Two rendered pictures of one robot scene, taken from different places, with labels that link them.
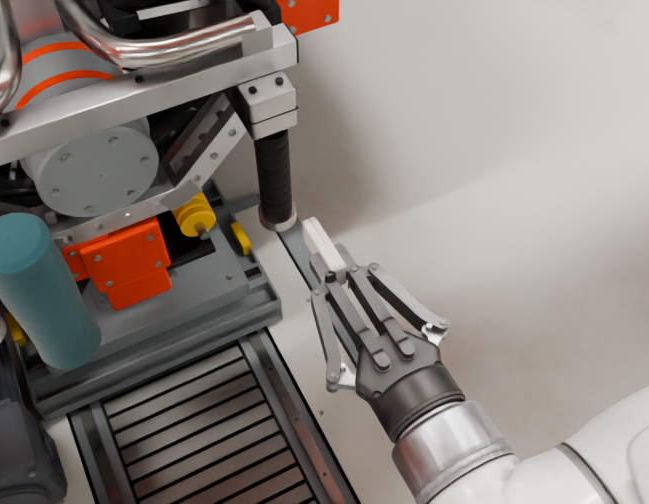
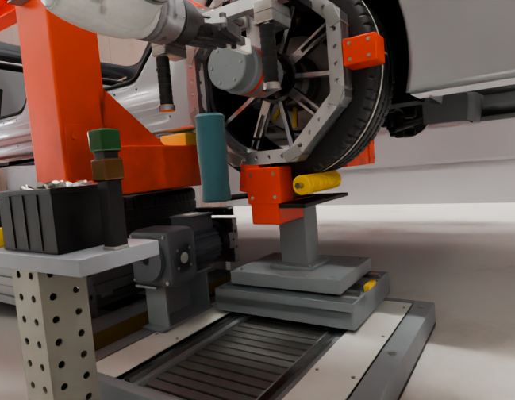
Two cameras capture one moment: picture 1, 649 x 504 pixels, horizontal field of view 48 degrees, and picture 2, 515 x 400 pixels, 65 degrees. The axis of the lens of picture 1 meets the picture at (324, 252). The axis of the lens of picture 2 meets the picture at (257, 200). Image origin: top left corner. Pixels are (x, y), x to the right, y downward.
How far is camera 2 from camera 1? 115 cm
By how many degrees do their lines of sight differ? 70
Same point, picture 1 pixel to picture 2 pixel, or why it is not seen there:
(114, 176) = (229, 67)
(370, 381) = not seen: hidden behind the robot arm
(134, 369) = (260, 300)
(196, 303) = (305, 277)
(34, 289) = (201, 131)
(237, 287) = (331, 279)
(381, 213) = (509, 354)
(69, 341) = (207, 178)
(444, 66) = not seen: outside the picture
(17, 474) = (159, 234)
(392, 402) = not seen: hidden behind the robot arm
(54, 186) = (212, 65)
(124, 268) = (260, 190)
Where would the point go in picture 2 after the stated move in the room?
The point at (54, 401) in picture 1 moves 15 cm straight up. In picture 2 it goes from (222, 292) to (218, 249)
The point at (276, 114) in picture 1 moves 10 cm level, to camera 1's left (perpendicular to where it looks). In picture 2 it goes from (263, 9) to (242, 25)
